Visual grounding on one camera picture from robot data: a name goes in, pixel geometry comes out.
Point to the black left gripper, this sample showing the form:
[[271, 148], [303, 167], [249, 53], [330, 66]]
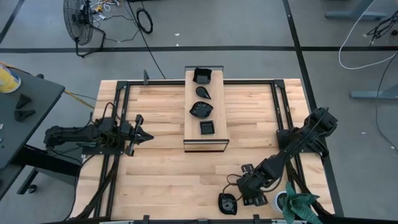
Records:
[[132, 133]]

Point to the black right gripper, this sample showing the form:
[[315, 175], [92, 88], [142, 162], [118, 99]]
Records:
[[253, 183]]

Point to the black leaf-shaped mini plate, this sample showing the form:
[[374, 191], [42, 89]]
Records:
[[227, 204], [201, 109]]

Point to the black teardrop mini plate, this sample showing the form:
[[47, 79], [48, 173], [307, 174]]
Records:
[[202, 92]]

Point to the black wavy square mini plate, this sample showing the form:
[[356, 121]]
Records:
[[202, 76]]

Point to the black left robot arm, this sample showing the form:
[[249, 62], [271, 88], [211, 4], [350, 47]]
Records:
[[77, 133]]

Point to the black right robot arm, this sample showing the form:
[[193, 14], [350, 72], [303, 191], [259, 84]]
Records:
[[298, 140]]

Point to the green cloth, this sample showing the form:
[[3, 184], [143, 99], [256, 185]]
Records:
[[295, 205]]

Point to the black side desk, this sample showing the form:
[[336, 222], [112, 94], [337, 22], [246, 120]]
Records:
[[31, 124]]

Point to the black spare gripper finger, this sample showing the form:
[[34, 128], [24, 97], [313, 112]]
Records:
[[23, 102], [21, 115]]

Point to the grey table base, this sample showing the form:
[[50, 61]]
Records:
[[357, 14], [373, 94]]

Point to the black upright bracket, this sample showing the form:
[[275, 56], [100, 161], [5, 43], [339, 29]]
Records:
[[146, 77]]

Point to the wooden riser shelf black frame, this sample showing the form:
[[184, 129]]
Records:
[[205, 140]]

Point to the black pedestal fan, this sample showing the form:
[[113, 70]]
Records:
[[77, 21]]

